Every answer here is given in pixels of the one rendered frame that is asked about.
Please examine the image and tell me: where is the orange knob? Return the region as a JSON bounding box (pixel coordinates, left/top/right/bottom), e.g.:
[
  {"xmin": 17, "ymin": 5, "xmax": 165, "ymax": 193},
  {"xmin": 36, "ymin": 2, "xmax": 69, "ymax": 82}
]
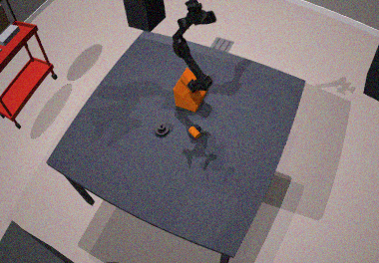
[{"xmin": 189, "ymin": 127, "xmax": 200, "ymax": 138}]

